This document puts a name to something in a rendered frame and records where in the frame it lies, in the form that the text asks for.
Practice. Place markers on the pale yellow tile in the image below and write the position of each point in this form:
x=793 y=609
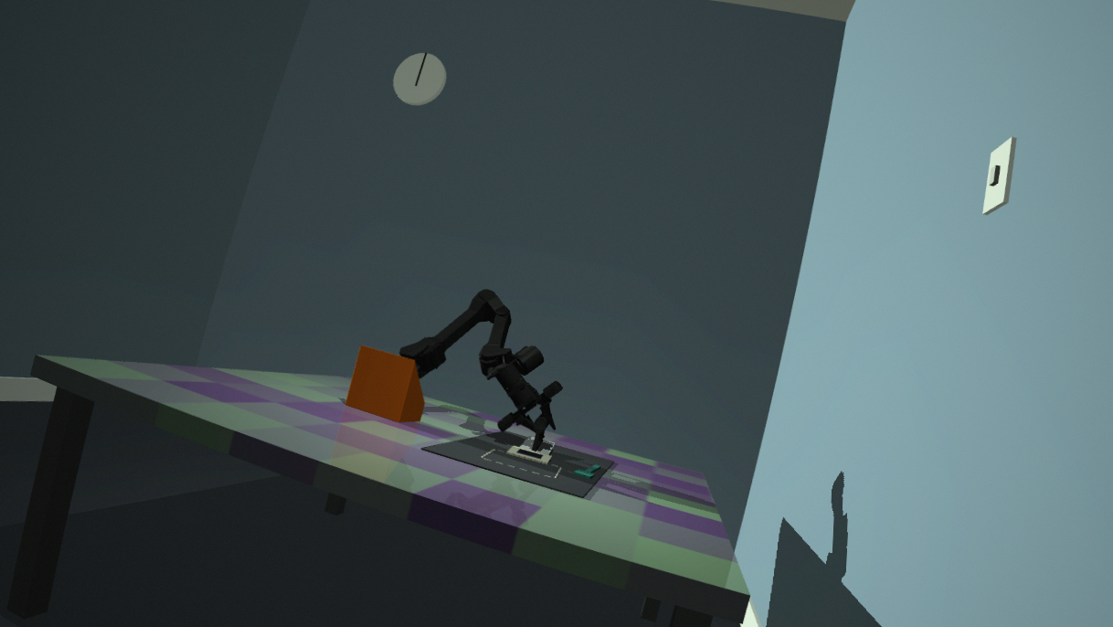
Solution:
x=529 y=455

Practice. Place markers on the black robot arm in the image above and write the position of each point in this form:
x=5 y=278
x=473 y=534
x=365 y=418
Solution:
x=429 y=353

